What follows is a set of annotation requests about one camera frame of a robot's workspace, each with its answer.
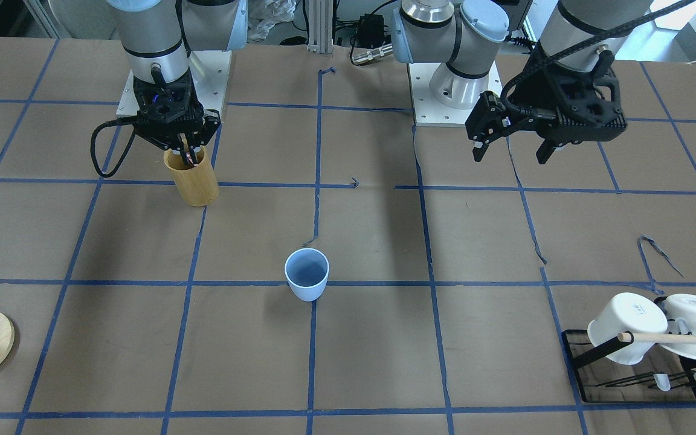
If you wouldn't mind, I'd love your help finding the white mug front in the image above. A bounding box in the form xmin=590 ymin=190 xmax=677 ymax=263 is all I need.
xmin=587 ymin=292 xmax=668 ymax=346

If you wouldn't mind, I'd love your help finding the bamboo cylinder holder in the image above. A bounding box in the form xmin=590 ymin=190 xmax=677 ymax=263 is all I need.
xmin=164 ymin=147 xmax=220 ymax=207

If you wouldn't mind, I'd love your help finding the black wire mug rack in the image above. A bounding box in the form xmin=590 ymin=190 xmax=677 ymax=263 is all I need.
xmin=562 ymin=295 xmax=696 ymax=403

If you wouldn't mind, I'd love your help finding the light blue cup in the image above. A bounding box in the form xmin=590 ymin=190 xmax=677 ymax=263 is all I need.
xmin=284 ymin=248 xmax=330 ymax=302

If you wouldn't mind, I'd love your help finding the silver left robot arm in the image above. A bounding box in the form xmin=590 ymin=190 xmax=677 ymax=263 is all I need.
xmin=392 ymin=1 xmax=650 ymax=164

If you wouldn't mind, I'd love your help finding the aluminium frame post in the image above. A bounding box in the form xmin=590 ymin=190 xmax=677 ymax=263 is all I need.
xmin=303 ymin=0 xmax=334 ymax=57

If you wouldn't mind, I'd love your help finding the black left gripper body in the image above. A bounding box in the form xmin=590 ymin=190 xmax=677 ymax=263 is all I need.
xmin=466 ymin=51 xmax=628 ymax=146

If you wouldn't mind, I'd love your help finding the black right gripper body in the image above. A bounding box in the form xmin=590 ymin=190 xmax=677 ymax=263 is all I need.
xmin=133 ymin=76 xmax=221 ymax=152

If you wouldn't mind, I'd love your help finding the wooden rack handle rod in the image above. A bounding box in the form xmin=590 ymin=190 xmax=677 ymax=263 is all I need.
xmin=616 ymin=331 xmax=696 ymax=345

